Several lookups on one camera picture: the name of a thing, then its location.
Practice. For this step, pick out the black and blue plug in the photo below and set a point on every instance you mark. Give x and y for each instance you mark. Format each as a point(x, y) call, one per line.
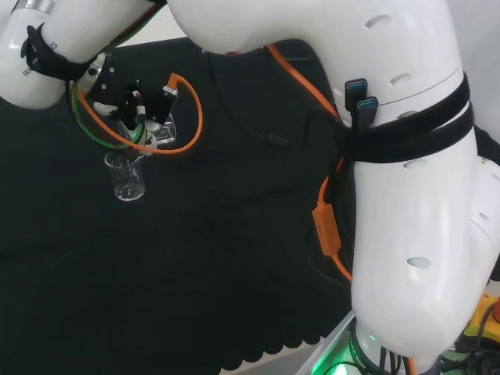
point(369, 111)
point(356, 97)

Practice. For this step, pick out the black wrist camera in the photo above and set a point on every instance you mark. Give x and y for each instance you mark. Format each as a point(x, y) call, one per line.
point(156, 101)

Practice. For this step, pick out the black cloth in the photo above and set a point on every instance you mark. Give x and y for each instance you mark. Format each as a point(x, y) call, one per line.
point(176, 254)

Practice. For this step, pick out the yellow stop button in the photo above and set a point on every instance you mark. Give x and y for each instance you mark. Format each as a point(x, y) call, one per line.
point(484, 312)

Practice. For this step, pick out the grey metal base plate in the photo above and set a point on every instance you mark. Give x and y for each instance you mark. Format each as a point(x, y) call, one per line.
point(328, 351)

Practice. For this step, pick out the clear glass beaker with graduations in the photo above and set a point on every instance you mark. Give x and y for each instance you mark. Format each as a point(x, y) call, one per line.
point(126, 179)

